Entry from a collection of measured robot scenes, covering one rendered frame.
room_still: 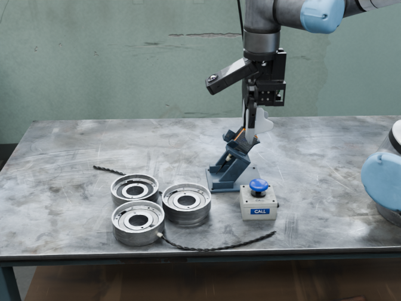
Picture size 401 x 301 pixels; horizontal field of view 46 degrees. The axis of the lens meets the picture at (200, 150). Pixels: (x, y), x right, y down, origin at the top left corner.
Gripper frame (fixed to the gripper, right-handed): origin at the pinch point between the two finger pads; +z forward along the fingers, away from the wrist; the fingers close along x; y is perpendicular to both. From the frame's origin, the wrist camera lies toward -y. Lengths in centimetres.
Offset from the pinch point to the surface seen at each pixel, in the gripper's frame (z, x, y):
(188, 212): 8.3, -16.7, -14.4
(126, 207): 8.7, -13.3, -27.1
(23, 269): 92, 62, -80
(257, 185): 4.5, -13.7, 0.2
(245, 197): 7.4, -13.6, -2.1
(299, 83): 46, 146, 57
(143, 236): 8.9, -22.6, -23.4
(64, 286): 37, -6, -45
